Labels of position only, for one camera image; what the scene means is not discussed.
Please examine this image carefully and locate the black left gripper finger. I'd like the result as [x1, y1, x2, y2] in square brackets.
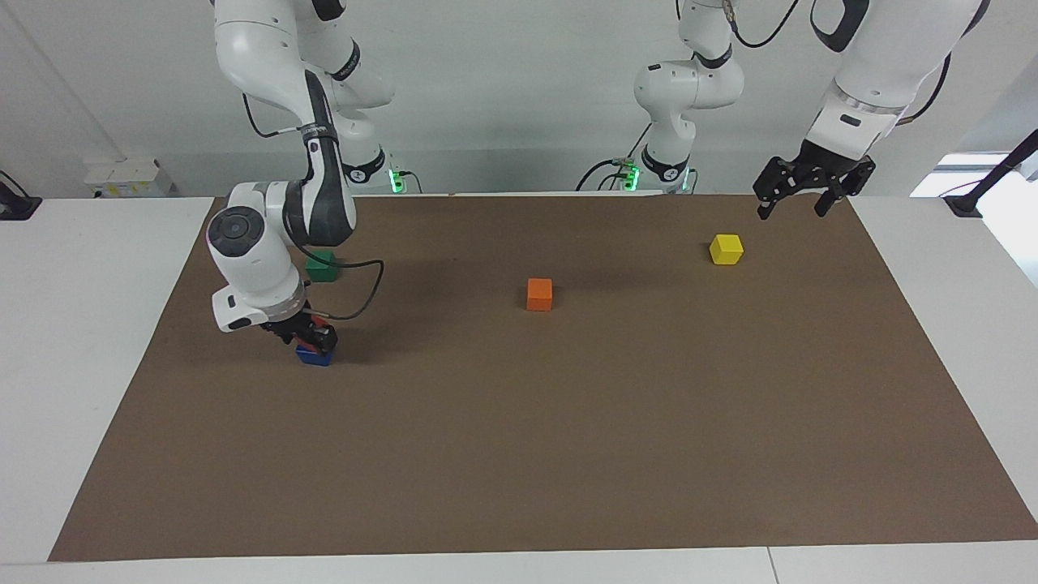
[752, 157, 804, 221]
[813, 166, 877, 218]

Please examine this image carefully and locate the brown table mat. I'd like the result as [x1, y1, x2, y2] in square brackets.
[49, 193, 1038, 563]

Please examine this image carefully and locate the black table clamp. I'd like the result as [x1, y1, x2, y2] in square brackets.
[0, 170, 43, 222]

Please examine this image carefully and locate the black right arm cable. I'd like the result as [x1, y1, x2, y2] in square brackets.
[242, 92, 387, 322]

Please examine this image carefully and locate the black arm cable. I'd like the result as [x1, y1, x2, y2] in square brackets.
[724, 0, 802, 49]
[242, 92, 387, 322]

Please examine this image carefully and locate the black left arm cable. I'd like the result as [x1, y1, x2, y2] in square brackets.
[724, 0, 802, 49]

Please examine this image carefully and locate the black camera stand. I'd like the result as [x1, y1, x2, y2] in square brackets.
[944, 128, 1038, 219]

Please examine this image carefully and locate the black base cable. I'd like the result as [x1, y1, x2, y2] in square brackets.
[575, 157, 632, 193]

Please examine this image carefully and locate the white wall power box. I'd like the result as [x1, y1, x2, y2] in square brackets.
[83, 157, 174, 199]

